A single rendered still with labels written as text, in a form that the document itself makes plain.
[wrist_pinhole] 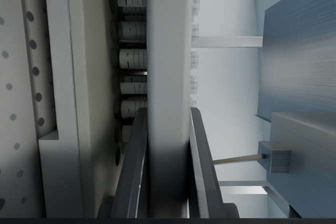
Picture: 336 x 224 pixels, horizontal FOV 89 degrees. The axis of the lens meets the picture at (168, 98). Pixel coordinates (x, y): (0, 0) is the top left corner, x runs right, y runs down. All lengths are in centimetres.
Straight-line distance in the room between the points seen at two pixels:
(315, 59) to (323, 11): 10
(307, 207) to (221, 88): 341
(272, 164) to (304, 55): 36
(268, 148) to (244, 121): 349
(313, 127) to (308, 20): 38
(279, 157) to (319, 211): 6
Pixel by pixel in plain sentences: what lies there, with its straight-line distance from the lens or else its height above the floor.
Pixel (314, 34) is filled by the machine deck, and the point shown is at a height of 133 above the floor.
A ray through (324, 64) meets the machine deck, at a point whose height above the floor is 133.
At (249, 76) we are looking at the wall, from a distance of 388.
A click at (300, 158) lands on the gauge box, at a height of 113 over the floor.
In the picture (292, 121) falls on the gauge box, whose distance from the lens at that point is 25.
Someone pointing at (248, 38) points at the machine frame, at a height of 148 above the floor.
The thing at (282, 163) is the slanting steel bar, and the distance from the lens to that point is 26.
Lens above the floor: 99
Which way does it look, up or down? 1 degrees up
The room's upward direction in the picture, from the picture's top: 90 degrees clockwise
